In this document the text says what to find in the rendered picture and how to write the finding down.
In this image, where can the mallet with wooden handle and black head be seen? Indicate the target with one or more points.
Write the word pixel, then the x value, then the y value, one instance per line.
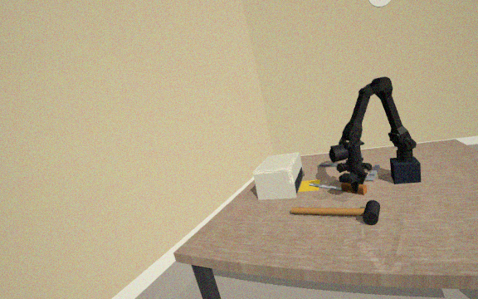
pixel 370 213

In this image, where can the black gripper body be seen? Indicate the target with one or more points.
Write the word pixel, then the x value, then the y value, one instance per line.
pixel 356 167

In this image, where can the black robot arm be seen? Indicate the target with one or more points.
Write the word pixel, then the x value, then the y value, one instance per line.
pixel 400 137

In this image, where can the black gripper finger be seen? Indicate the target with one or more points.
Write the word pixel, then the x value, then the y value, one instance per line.
pixel 362 177
pixel 355 185

